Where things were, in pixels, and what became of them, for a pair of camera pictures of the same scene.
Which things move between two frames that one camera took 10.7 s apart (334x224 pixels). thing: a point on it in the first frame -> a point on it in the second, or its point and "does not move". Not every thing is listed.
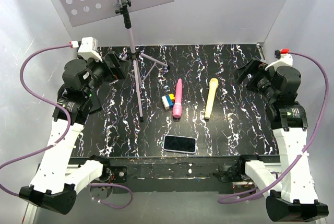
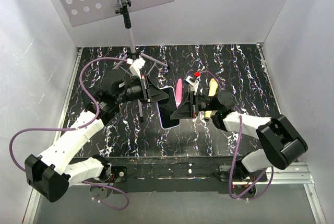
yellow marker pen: (213, 84) does not move
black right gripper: (254, 67) -> (188, 109)
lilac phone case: (164, 137) -> (166, 107)
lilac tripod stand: (144, 64) does not move
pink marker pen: (177, 108) does not move
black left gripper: (120, 69) -> (150, 91)
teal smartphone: (180, 143) -> (166, 107)
